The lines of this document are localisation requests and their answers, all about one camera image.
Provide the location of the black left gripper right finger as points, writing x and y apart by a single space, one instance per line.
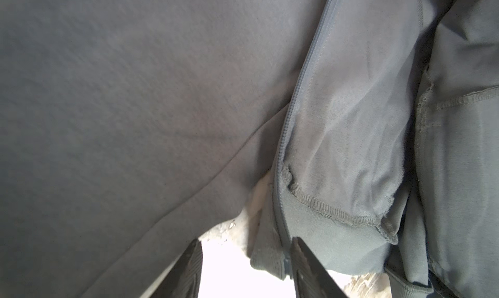
311 280

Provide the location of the dark grey zip jacket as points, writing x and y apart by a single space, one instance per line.
131 127

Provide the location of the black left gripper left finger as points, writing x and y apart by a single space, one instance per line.
184 278

